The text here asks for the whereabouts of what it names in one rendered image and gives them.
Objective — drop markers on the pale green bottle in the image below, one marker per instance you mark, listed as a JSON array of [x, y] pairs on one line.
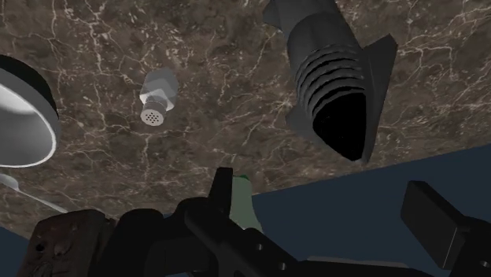
[[242, 203]]

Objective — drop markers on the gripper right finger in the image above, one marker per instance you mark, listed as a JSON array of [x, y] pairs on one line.
[[437, 222]]

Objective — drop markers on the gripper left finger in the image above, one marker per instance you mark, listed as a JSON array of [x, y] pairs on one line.
[[214, 234]]

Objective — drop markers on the grey bowl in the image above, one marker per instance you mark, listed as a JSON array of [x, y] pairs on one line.
[[23, 126]]

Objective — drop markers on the clear glass salt shaker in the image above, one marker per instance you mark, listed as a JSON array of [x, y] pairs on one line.
[[158, 92]]

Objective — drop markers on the silver spoon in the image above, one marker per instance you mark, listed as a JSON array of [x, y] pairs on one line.
[[11, 183]]

